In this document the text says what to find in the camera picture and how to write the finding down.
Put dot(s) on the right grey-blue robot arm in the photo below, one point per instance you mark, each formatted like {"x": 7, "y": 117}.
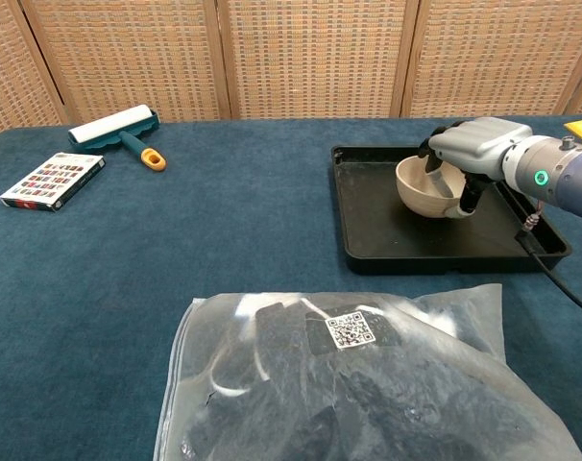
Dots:
{"x": 555, "y": 173}

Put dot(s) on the beige round bowl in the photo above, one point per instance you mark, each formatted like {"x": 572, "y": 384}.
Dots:
{"x": 418, "y": 192}

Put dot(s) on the black square plastic tray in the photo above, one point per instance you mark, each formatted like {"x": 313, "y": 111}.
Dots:
{"x": 416, "y": 245}

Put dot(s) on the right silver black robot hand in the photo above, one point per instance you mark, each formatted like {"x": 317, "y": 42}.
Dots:
{"x": 478, "y": 144}

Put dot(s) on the clear bag with black garment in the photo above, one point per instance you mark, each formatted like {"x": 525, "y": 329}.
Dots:
{"x": 358, "y": 384}

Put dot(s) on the blue carpet table cover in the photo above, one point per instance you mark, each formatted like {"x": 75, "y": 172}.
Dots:
{"x": 200, "y": 240}

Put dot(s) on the colourful printed card box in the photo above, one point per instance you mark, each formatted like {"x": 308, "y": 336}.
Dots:
{"x": 46, "y": 182}

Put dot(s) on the teal lint roller white roll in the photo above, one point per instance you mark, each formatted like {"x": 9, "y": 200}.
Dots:
{"x": 111, "y": 126}

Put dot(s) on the woven wooden folding screen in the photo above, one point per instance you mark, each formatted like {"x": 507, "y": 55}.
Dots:
{"x": 315, "y": 57}

